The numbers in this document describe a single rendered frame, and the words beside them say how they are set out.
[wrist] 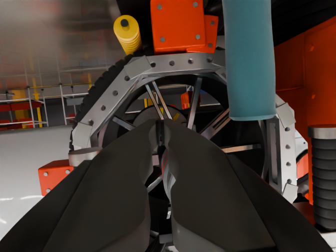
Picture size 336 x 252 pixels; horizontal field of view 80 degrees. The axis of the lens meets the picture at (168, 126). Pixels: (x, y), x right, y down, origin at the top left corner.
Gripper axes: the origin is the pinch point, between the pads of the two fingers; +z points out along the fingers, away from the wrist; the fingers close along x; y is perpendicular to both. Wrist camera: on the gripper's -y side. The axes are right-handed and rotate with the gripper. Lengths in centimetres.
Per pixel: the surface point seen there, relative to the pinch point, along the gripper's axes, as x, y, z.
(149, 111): -7, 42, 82
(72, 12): -60, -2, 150
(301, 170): 230, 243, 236
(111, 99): -11.8, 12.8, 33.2
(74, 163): -11.2, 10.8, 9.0
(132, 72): -6.8, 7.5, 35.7
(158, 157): -2.1, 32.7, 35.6
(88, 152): -9.4, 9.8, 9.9
